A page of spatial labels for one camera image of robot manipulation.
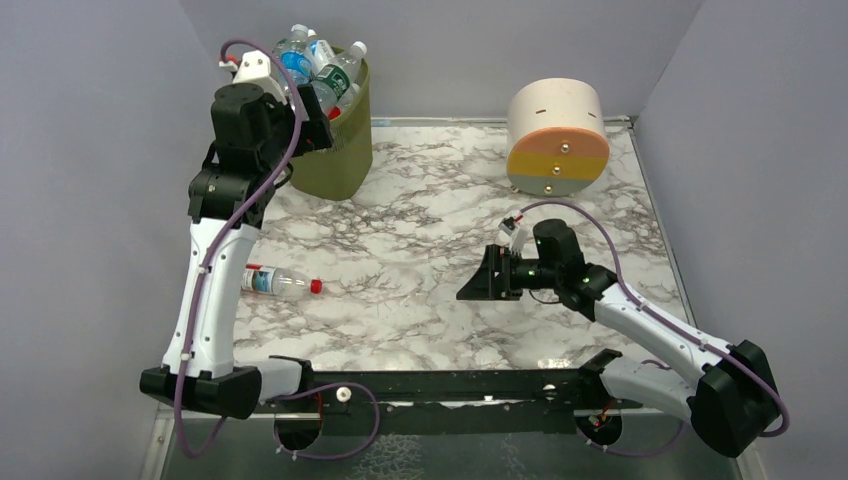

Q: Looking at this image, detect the clear bottle light blue label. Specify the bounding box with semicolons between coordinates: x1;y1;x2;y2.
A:
306;29;337;76

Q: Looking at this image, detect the green plastic waste bin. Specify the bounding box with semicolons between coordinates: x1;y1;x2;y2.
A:
291;58;373;201

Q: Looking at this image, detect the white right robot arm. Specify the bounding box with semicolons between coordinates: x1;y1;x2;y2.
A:
456;219;780;458

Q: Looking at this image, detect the clear bottle blue band label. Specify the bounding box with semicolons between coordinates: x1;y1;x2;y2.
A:
273;24;312;85

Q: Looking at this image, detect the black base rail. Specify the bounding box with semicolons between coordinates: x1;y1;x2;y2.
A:
262;349;635;437

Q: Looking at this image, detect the cream cylinder with coloured face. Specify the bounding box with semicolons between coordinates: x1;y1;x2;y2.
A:
506;78;610;197

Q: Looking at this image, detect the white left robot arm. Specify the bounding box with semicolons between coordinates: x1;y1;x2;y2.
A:
139;83;332;419

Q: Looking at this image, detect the clear bottle red blue label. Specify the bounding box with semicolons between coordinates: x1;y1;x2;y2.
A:
241;264;323;301

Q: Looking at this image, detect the clear bottle dark green label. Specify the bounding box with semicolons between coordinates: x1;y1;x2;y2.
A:
311;41;368;116

